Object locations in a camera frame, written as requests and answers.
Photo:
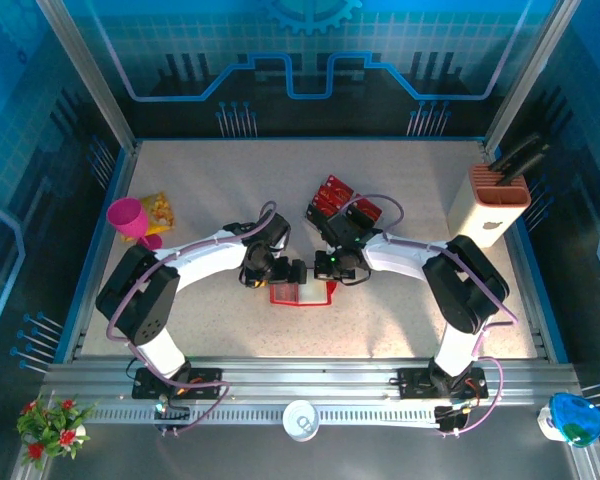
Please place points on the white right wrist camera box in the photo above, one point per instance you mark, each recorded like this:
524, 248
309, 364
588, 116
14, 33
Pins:
329, 246

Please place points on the aluminium frame post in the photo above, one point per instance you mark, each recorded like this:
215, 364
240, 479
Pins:
95, 75
528, 75

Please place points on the red credit card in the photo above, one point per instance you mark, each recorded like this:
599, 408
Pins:
332, 194
325, 203
370, 211
340, 184
285, 295

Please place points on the artificial plant with red flowers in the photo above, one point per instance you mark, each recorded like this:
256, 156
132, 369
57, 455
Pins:
55, 430

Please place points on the red packets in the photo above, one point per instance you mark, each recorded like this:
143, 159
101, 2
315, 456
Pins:
351, 192

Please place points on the blue green globe toy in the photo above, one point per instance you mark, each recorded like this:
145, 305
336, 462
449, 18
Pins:
575, 415

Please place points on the red card holder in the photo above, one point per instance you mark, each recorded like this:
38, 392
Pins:
312, 295

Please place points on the yellow snack bag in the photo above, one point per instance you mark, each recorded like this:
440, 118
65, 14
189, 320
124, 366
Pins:
159, 207

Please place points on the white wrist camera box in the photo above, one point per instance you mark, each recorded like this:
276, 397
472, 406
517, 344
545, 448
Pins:
329, 246
281, 243

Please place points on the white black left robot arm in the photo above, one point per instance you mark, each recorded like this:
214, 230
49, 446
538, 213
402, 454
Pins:
205, 257

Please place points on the black credit card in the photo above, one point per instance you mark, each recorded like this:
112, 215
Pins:
315, 214
354, 216

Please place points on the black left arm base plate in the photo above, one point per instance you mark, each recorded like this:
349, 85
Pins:
145, 385

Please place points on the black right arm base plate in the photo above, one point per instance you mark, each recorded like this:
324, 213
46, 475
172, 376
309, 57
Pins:
412, 382

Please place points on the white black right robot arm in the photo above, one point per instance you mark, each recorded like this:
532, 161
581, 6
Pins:
400, 260

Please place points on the black controller box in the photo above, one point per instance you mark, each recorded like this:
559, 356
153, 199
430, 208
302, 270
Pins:
175, 412
447, 417

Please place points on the beige knife block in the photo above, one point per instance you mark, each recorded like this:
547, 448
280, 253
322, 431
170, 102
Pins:
480, 220

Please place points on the pink plastic goblet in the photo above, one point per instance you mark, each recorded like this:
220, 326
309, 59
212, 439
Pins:
126, 216

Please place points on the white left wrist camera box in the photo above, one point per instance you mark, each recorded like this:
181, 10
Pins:
281, 243

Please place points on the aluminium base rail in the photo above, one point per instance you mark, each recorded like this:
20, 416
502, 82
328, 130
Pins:
330, 372

